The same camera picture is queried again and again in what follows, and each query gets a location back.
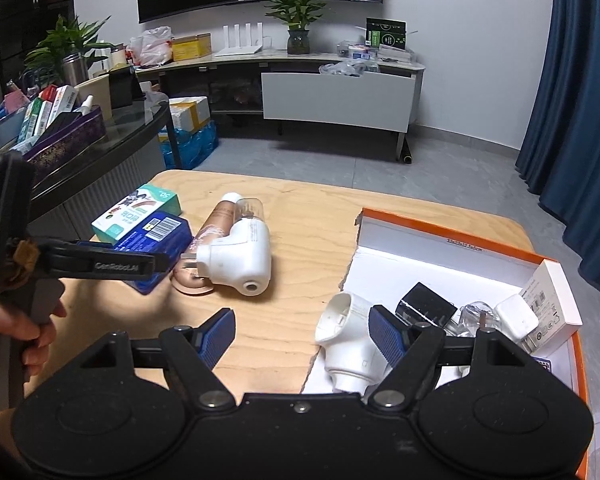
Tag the black cube charger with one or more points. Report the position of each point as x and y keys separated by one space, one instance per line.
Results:
x=423 y=305

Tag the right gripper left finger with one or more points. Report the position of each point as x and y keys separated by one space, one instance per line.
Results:
x=191 y=355

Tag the green black display box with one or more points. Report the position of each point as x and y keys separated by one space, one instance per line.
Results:
x=386 y=38

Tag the blue curtain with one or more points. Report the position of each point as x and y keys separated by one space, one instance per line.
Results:
x=560 y=157

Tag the black side table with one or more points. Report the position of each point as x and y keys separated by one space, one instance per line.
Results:
x=66 y=202

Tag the white wifi router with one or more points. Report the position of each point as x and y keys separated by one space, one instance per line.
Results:
x=241 y=40

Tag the blue tin box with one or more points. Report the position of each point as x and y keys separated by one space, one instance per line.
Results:
x=159 y=233

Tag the white plug adapter socket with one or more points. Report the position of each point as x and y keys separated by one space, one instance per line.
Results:
x=352 y=361

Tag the white plastic bag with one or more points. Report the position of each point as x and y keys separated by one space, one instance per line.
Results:
x=152 y=48

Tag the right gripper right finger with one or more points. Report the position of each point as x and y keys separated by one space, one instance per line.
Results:
x=412 y=353

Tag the yellow cardboard box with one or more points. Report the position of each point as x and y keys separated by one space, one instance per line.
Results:
x=191 y=47

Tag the teal white carton box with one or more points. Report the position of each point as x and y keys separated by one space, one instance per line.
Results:
x=128 y=213

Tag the white rectangular box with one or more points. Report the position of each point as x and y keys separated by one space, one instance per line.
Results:
x=549 y=296

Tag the rose gold bottle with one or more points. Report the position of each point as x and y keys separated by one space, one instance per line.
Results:
x=185 y=277

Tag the white tv cabinet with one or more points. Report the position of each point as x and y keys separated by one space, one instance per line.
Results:
x=286 y=87

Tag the white night light plug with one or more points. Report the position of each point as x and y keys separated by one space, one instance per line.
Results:
x=242 y=260

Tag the purple patterned box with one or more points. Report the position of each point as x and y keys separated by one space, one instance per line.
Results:
x=53 y=150

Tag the white yellow carton box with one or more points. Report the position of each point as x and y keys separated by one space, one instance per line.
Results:
x=191 y=113

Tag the blue plastic bag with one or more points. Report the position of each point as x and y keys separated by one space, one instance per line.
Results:
x=194 y=147

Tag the potted green plant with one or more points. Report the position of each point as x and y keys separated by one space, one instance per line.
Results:
x=297 y=15

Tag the person left hand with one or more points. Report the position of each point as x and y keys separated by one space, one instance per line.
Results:
x=14 y=323

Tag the left potted plant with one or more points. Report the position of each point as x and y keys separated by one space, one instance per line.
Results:
x=66 y=38

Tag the white square charger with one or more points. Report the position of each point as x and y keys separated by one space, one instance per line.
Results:
x=517 y=318

